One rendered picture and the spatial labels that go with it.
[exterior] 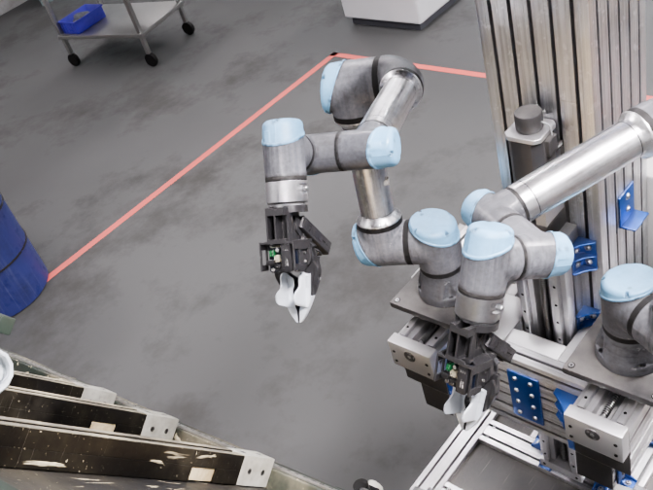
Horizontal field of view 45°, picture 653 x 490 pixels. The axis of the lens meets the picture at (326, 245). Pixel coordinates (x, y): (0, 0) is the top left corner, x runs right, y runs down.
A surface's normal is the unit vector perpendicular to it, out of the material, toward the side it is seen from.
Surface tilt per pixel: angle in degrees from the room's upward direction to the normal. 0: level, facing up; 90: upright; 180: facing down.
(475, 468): 0
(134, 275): 0
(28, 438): 90
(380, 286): 0
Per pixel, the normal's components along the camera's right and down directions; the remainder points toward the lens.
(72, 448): 0.81, 0.18
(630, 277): -0.30, -0.81
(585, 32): -0.62, 0.60
